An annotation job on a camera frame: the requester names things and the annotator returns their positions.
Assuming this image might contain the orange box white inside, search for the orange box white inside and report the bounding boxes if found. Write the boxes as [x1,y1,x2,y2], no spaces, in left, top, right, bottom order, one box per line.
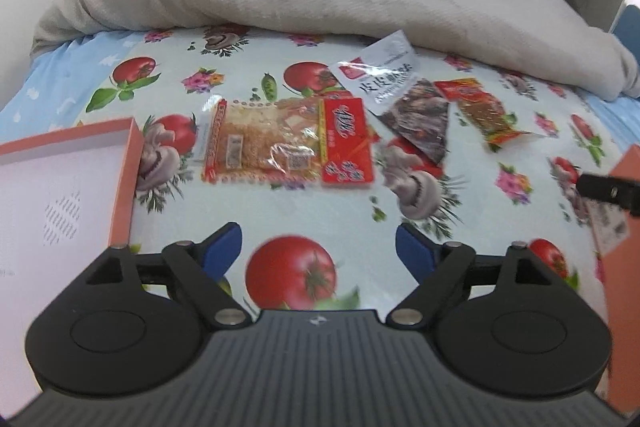
[590,144,640,418]
[0,117,146,408]

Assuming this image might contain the blue bed sheet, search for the blue bed sheet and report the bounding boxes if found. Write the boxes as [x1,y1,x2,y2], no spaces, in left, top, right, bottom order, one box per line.
[0,29,640,148]

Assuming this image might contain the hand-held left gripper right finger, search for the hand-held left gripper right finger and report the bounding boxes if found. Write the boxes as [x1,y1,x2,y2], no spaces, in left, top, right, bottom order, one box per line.
[387,222,556,329]

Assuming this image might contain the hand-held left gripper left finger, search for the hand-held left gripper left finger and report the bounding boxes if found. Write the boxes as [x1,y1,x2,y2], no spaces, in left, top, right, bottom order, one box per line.
[85,222,249,329]

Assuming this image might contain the small orange snack packet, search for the small orange snack packet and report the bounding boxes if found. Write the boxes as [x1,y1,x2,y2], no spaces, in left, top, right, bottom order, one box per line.
[434,78,546,152]

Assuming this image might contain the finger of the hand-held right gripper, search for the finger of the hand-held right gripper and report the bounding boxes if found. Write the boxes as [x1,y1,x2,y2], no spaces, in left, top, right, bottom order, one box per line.
[575,174,640,210]

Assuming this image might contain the tomato-print table cloth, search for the tomato-print table cloth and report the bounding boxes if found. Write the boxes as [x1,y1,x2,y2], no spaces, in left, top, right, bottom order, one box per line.
[75,23,618,313]

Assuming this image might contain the clear noodle packet red label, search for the clear noodle packet red label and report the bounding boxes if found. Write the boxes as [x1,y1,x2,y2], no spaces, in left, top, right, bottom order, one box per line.
[200,96,376,190]

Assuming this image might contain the blue board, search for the blue board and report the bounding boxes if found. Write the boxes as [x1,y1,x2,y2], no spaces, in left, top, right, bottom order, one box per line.
[610,4,640,52]

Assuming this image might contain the white and dark snack bag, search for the white and dark snack bag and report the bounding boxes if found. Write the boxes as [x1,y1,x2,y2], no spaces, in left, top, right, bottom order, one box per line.
[330,29,451,165]

